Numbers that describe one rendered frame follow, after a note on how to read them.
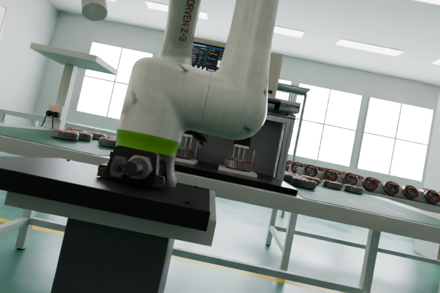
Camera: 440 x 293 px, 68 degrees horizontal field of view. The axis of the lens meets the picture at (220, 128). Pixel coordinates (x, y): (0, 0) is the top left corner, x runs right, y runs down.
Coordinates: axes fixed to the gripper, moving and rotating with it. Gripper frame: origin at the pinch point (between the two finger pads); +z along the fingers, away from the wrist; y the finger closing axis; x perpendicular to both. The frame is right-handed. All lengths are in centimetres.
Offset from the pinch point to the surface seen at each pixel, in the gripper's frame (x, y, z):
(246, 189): -21.3, 26.9, -16.4
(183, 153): -5.6, 1.7, -2.0
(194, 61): 38.5, -3.8, -6.6
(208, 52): 43.1, 1.5, -9.1
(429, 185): 161, 290, 275
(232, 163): -5.4, 21.3, -1.0
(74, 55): 50, -73, 17
